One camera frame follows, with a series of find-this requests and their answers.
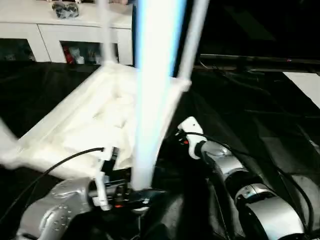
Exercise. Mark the white board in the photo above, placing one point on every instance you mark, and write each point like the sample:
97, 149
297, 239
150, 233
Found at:
305, 85

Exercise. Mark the white plastic table top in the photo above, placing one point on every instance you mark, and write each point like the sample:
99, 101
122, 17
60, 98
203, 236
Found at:
75, 125

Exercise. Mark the white glass-door cabinet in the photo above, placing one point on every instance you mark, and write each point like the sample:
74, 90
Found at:
50, 32

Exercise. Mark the red item in cabinet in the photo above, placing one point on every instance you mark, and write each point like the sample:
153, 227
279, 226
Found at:
68, 55

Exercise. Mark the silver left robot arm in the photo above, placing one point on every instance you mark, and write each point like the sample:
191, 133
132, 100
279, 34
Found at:
57, 205

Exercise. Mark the black table mat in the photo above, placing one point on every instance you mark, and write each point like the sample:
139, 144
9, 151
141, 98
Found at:
250, 112

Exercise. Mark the black bundle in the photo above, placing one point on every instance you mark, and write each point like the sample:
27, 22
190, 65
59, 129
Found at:
65, 10

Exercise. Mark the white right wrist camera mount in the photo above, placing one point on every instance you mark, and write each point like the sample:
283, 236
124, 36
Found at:
192, 130

